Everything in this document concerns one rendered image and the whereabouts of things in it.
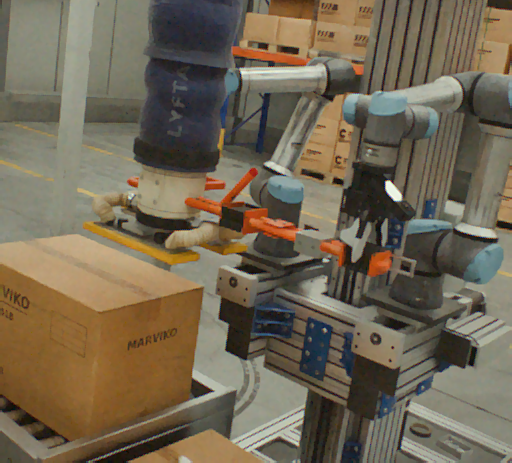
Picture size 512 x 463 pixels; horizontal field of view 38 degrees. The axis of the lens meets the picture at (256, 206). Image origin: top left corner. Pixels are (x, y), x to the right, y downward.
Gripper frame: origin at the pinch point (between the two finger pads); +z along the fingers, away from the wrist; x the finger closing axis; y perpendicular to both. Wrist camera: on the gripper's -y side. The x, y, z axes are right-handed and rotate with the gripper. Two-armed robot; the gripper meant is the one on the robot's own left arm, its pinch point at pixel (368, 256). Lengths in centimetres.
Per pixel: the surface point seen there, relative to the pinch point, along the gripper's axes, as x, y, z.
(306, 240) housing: 3.8, 14.3, -0.1
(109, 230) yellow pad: 15, 68, 11
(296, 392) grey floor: -157, 112, 125
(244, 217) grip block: 5.0, 31.9, -1.0
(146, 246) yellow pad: 15, 53, 11
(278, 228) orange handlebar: 3.4, 22.7, -0.6
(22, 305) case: 21, 94, 40
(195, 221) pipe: 2.9, 49.3, 4.8
